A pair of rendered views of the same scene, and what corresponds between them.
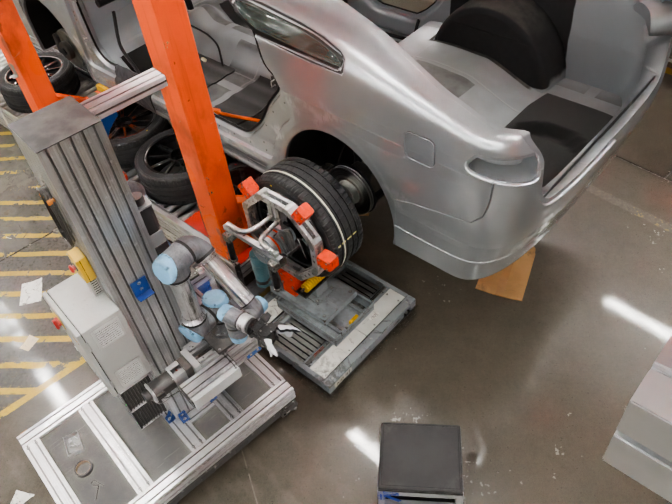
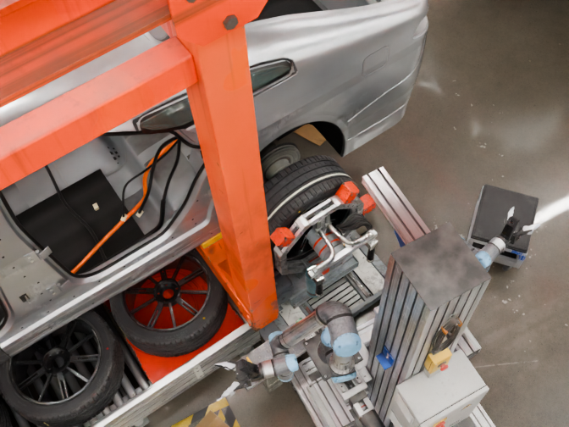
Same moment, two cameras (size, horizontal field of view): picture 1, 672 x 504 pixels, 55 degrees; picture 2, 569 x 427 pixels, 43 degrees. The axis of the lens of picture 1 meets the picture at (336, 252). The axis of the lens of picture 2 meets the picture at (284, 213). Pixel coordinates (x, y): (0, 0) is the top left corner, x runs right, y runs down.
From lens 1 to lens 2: 321 cm
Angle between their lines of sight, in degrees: 45
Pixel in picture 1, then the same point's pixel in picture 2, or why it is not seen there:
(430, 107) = (376, 24)
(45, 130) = (453, 272)
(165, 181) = (107, 379)
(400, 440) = (491, 225)
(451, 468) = (519, 199)
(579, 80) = not seen: outside the picture
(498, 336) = (372, 146)
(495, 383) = (417, 163)
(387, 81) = (335, 40)
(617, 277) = not seen: hidden behind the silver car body
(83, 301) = (443, 384)
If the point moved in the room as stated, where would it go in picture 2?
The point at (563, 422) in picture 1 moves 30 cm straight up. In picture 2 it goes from (461, 134) to (468, 108)
